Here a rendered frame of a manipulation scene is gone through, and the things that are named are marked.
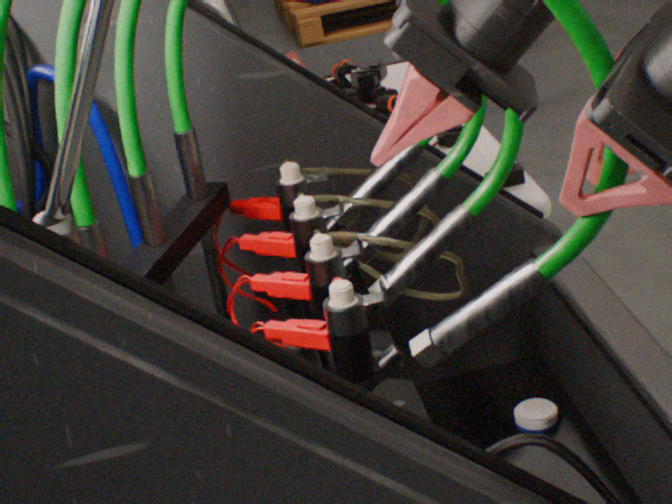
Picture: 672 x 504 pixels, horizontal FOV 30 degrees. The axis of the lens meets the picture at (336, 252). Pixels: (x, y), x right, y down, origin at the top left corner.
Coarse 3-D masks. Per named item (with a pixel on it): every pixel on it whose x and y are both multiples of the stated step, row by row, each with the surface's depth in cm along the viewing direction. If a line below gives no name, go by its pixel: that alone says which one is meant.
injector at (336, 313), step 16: (336, 320) 84; (352, 320) 84; (336, 336) 85; (352, 336) 84; (368, 336) 85; (336, 352) 85; (352, 352) 85; (368, 352) 85; (384, 352) 87; (400, 352) 87; (336, 368) 86; (352, 368) 85; (368, 368) 86; (384, 368) 86; (368, 384) 86
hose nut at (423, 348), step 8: (424, 336) 75; (416, 344) 75; (424, 344) 75; (432, 344) 75; (416, 352) 75; (424, 352) 75; (432, 352) 75; (440, 352) 75; (424, 360) 75; (432, 360) 75; (440, 360) 76
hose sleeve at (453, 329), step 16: (512, 272) 72; (528, 272) 71; (496, 288) 73; (512, 288) 72; (528, 288) 72; (480, 304) 73; (496, 304) 72; (512, 304) 72; (448, 320) 74; (464, 320) 74; (480, 320) 73; (432, 336) 75; (448, 336) 74; (464, 336) 74; (448, 352) 75
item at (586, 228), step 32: (0, 0) 71; (544, 0) 64; (576, 0) 64; (0, 32) 72; (576, 32) 65; (0, 64) 73; (608, 64) 65; (0, 96) 74; (0, 128) 75; (0, 160) 76; (608, 160) 67; (0, 192) 77; (576, 224) 70; (544, 256) 71; (576, 256) 71
